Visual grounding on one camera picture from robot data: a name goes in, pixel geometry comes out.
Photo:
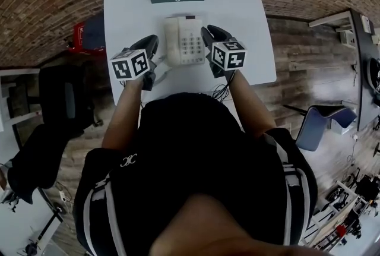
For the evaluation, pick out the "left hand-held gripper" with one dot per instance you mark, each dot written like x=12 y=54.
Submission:
x=130 y=66

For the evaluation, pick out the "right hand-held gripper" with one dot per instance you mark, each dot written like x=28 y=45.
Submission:
x=231 y=56

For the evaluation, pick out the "white telephone handset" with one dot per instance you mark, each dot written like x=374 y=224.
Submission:
x=171 y=41

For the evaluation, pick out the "white desk telephone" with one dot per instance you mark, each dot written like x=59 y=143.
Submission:
x=191 y=44

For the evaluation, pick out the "person's left forearm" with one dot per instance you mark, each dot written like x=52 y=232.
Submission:
x=124 y=112

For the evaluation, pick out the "person's right forearm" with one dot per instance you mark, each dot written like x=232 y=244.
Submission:
x=252 y=106

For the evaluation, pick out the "white table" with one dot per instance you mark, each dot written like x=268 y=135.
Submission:
x=124 y=23

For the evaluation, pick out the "dark blue cloth bag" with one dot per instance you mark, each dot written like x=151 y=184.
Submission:
x=95 y=30

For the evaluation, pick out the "red fire equipment box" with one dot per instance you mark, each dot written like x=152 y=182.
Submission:
x=78 y=36

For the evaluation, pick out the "person's black shirt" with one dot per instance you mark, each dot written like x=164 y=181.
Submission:
x=190 y=154

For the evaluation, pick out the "small white box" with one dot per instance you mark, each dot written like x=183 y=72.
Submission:
x=348 y=37

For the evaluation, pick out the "blue chair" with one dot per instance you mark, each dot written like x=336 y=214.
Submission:
x=311 y=133

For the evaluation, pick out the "white desk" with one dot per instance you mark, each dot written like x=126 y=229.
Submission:
x=9 y=94

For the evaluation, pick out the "dark grey desk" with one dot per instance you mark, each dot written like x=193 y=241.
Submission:
x=360 y=76

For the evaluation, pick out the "white carton box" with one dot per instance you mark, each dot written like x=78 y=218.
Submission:
x=341 y=127

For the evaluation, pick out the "round black white device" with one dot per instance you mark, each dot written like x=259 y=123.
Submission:
x=374 y=73

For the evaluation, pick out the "white power strip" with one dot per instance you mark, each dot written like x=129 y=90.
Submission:
x=63 y=196

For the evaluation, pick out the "person's chin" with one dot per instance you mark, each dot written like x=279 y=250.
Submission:
x=219 y=228

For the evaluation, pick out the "white equipment rack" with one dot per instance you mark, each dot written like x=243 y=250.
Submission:
x=347 y=213

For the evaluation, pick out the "white workbench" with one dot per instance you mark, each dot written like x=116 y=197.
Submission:
x=17 y=225

